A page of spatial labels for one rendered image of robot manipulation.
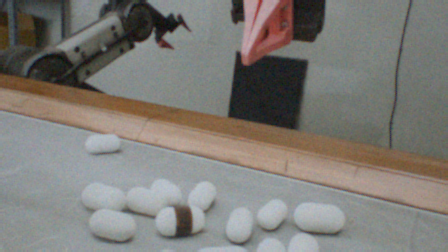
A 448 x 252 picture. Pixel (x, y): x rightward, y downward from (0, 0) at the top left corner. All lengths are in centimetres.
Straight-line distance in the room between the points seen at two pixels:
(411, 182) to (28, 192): 34
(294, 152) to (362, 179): 7
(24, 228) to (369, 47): 209
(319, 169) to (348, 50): 188
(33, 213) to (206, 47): 226
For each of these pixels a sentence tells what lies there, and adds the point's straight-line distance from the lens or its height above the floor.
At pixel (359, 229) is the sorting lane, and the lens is 34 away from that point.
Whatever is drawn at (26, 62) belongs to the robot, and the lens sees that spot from 90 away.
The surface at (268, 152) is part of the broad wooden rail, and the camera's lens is 42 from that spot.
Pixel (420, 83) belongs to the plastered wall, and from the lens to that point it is 227.
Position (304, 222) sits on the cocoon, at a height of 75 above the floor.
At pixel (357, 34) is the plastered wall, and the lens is 227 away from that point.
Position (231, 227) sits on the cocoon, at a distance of 27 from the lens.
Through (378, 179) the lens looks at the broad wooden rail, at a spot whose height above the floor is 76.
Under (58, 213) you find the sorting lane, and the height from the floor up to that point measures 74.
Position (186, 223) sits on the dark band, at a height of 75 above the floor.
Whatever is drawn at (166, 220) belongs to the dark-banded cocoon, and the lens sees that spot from 27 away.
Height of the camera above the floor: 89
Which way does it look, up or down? 15 degrees down
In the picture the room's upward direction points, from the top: 6 degrees clockwise
